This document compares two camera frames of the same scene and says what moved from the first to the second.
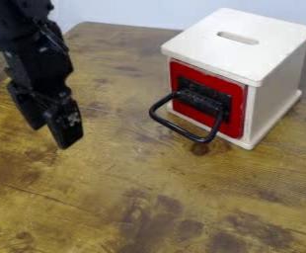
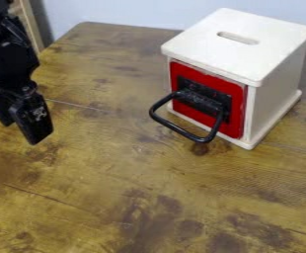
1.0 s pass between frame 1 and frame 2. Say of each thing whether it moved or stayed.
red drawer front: stayed
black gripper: moved
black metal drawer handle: stayed
